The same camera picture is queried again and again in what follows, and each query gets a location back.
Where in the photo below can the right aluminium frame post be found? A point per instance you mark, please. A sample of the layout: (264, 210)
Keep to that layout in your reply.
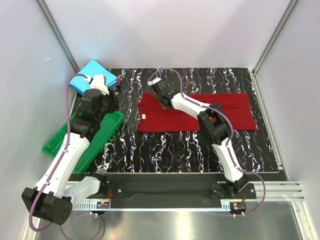
(275, 35)

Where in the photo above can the folded light blue shirt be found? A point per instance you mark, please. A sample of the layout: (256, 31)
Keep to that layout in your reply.
(93, 75)

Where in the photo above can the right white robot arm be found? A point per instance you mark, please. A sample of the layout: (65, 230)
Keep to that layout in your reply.
(215, 128)

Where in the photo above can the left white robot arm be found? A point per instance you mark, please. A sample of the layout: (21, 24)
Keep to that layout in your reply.
(87, 132)

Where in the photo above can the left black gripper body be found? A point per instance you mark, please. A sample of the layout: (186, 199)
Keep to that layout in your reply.
(109, 103)

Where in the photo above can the white slotted cable duct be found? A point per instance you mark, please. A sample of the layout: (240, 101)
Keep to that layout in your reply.
(144, 205)

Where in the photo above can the green plastic tray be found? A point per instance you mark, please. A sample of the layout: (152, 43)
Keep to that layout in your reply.
(110, 123)

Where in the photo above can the aluminium frame post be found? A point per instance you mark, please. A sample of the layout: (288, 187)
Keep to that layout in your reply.
(275, 35)
(44, 8)

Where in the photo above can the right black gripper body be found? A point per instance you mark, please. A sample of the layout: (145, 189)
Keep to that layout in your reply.
(165, 107)

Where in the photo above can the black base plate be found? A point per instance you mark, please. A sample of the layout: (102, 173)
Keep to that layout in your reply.
(179, 187)

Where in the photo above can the left aluminium frame post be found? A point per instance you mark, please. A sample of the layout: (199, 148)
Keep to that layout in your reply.
(44, 8)

